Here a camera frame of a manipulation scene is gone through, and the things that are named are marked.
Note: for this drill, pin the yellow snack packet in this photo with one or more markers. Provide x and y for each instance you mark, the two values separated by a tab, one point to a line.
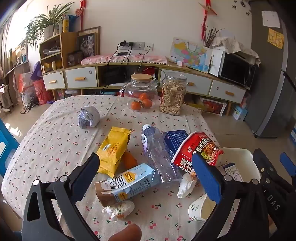
113	148

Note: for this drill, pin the green potted plant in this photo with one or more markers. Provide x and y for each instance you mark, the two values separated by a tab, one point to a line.
46	20

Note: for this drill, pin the cherry print tablecloth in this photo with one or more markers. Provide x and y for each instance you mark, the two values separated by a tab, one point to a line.
57	143

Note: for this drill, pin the clear plastic bottle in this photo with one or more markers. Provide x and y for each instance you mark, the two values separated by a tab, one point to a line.
157	153

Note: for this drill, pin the white plastic bin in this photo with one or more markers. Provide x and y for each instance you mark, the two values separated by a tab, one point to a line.
242	160

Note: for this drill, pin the reddish brown sausage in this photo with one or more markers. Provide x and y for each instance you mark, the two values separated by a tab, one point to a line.
124	233

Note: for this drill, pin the orange white bag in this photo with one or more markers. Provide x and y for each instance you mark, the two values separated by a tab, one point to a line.
24	82

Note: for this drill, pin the white tissue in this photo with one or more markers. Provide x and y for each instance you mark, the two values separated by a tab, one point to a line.
185	186
118	208

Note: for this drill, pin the blue white labelled box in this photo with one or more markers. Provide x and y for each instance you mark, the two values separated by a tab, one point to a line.
231	172

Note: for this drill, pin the bundle of dry branches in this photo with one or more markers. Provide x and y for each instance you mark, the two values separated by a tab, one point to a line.
212	37

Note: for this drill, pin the clear jar of seeds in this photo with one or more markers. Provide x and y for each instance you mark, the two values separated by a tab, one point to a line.
172	97

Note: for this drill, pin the light blue milk carton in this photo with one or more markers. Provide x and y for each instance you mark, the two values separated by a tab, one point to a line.
129	183

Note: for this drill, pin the orange mandarin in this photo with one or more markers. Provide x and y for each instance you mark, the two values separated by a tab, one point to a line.
136	104
147	103
143	96

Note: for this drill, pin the yellow bottle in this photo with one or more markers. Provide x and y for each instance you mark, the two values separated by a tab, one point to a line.
66	24

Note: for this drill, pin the small white cube box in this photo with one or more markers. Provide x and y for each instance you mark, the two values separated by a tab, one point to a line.
179	63

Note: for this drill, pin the framed cat picture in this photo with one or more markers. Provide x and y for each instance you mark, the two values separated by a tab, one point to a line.
86	45

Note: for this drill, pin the red mesh basket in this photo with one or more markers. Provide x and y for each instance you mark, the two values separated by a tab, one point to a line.
42	92

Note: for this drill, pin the black microwave oven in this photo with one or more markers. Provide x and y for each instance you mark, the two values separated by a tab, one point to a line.
238	69

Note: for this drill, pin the brown snack jar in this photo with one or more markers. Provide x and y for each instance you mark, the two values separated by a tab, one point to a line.
74	59

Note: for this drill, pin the pink lace cloth cover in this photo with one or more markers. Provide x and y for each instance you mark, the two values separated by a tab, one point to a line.
138	59

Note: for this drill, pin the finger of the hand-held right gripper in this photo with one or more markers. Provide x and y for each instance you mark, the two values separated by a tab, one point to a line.
263	162
288	161

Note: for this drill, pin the glass teapot with bamboo lid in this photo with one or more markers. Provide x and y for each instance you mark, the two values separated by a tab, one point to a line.
138	89

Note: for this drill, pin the wooden shelf unit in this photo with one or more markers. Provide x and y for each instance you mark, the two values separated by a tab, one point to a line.
68	41

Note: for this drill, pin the black wall stickers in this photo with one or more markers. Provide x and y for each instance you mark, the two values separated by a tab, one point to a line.
241	4

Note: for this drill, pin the white cabinet drawer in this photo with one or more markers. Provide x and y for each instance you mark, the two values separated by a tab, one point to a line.
54	81
198	83
227	92
81	77

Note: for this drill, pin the grey refrigerator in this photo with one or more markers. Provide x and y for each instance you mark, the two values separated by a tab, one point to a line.
268	81

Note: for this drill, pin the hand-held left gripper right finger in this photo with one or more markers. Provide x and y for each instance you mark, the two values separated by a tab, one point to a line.
208	178

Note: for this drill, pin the orange snack packet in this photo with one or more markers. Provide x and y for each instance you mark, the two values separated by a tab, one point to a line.
129	160

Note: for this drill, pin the white wall socket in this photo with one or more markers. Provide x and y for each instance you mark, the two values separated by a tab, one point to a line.
140	45
127	45
149	47

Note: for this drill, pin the floral cloth cover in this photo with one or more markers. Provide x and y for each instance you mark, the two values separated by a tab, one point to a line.
231	44

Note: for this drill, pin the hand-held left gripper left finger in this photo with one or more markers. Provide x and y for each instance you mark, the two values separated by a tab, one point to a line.
85	176

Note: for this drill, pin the blue plastic stool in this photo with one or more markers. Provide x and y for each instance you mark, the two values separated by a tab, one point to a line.
7	143

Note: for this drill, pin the white paper bag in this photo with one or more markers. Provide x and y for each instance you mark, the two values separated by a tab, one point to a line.
216	62

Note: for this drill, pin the world map paper bag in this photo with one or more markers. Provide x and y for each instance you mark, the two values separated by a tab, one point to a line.
187	55

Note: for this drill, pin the yellow paper sheet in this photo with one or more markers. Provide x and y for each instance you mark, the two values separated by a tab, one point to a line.
275	38

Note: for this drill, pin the blue white cardboard carton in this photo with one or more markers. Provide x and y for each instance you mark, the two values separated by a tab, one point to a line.
240	113

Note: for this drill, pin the red hanging with straw hat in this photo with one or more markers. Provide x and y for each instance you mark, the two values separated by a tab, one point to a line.
207	14

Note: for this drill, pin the white paper sheet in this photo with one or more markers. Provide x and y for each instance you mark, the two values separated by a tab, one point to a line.
271	19

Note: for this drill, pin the red noodle packet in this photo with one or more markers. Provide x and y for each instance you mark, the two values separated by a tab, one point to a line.
196	146

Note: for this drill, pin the long wooden tv cabinet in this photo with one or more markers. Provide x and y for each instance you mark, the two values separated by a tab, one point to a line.
129	63

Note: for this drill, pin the dark blue box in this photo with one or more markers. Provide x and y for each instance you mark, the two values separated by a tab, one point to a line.
175	139

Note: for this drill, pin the paper ball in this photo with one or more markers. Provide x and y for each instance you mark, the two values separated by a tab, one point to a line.
89	115

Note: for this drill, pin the white paper cup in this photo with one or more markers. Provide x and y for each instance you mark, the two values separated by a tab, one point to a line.
196	208

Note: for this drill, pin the white box with fruit print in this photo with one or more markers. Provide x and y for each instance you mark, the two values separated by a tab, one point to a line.
214	107

